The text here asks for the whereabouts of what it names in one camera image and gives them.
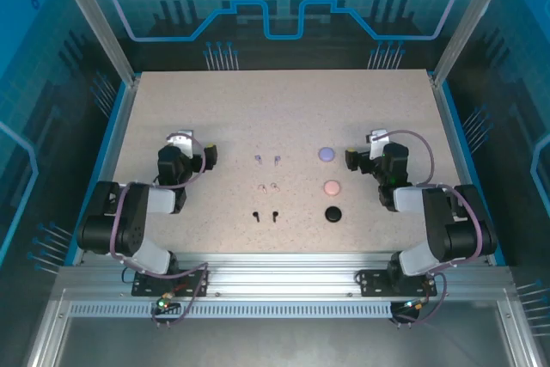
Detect aluminium mounting beam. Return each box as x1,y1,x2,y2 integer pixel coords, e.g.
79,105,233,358
55,253,516,299

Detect small green-lit circuit board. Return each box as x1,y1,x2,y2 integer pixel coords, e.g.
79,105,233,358
397,297,431,315
155,291,180,313

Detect slotted aluminium strip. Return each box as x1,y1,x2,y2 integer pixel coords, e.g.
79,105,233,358
68,303,431,320

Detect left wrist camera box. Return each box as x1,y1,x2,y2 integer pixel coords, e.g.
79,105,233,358
166,128,195,157

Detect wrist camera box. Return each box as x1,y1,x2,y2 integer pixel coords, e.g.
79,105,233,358
166,128,195,157
364,127,393,154

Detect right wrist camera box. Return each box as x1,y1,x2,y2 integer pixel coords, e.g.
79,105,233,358
364,127,393,154

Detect blue-edged aluminium side rail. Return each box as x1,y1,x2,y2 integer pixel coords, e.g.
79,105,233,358
427,72,508,267
78,76,142,267

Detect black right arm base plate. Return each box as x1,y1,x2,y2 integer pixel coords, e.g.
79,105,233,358
357,269,438,298

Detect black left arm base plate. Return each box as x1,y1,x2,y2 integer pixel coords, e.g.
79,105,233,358
131,268,211,298

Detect aluminium frame post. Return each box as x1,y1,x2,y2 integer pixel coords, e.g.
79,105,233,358
47,0,141,84
431,0,519,84

